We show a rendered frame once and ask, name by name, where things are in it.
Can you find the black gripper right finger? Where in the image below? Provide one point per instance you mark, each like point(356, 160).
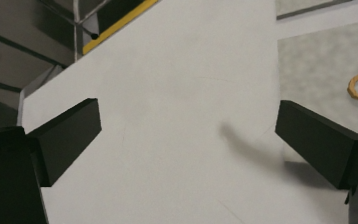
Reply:
point(330, 148)

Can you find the grey square slab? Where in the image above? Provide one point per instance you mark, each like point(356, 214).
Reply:
point(319, 71)

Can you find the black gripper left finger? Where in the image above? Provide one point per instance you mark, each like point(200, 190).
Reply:
point(29, 162)

